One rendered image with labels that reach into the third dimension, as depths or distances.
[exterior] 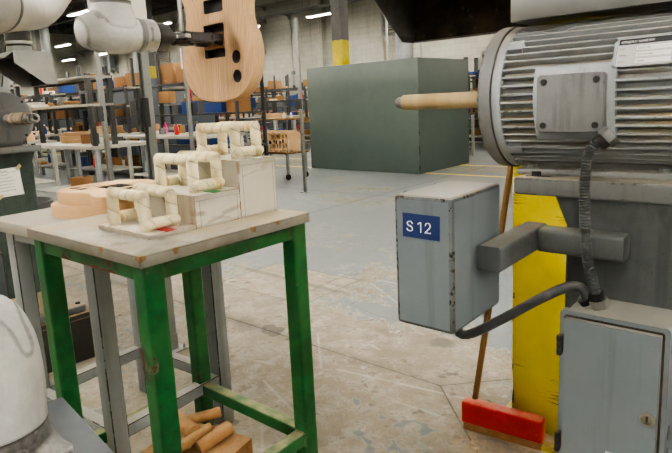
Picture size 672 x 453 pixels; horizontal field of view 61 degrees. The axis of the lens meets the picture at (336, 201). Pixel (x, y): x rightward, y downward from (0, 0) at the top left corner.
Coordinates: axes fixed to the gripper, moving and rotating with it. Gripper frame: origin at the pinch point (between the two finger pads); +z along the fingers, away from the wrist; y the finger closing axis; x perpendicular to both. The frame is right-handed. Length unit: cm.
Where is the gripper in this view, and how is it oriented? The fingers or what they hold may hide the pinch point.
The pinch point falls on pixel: (213, 40)
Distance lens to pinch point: 183.5
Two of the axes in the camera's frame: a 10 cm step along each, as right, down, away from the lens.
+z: 6.5, -1.5, 7.4
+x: -0.4, -9.9, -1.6
